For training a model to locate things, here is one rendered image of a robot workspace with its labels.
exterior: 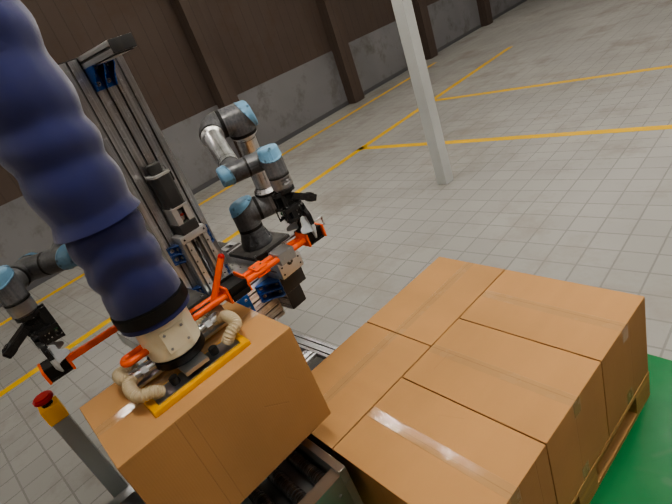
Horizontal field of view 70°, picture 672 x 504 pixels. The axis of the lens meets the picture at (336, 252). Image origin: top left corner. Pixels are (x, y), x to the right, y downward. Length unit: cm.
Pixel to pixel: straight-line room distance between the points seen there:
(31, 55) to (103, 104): 84
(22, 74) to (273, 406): 111
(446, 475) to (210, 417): 75
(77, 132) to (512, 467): 151
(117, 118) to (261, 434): 134
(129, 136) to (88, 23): 581
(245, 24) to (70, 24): 283
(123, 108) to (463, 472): 183
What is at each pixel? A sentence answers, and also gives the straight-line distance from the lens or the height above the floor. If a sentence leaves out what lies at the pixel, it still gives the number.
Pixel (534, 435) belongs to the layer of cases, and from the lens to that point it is 172.
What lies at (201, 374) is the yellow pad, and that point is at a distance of 152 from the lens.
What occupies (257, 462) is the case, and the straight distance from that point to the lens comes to 166.
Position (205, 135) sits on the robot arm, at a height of 162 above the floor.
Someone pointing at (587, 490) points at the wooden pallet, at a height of 8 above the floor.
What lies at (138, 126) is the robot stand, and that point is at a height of 172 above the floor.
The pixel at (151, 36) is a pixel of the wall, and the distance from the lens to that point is 823.
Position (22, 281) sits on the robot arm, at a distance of 170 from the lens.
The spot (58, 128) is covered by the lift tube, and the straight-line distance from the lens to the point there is 132.
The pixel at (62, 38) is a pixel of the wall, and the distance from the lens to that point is 776.
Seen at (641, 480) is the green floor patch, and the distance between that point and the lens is 231.
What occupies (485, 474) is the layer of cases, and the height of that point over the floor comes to 54.
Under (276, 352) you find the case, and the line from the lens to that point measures 153.
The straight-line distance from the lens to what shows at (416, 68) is 463.
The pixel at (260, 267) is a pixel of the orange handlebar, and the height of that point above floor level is 122.
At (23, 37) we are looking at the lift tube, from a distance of 135.
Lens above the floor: 189
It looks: 26 degrees down
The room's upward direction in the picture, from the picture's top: 21 degrees counter-clockwise
